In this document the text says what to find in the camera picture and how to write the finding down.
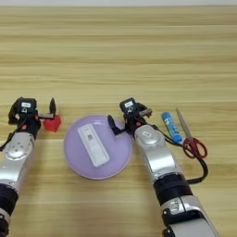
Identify purple round plate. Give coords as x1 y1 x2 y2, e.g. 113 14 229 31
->
63 114 133 181

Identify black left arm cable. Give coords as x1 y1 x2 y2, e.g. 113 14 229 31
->
0 129 17 153

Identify red-handled scissors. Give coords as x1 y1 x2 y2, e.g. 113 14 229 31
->
175 107 208 160

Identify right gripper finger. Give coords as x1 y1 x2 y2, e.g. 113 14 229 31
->
136 103 149 112
106 114 127 137

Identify left gripper's labelled black box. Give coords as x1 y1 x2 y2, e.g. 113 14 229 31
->
17 97 38 116

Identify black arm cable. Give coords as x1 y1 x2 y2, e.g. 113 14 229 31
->
0 129 17 153
147 122 209 185

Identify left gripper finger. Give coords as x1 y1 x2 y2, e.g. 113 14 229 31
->
7 98 19 125
48 97 57 115

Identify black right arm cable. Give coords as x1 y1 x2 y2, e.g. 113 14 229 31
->
147 122 209 185

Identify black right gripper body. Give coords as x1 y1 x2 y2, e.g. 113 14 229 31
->
124 108 154 137

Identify blue glue stick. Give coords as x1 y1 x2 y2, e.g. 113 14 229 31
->
160 111 184 143

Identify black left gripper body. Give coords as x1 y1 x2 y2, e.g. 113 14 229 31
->
12 112 56 139

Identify red cube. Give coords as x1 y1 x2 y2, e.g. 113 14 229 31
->
43 113 62 133

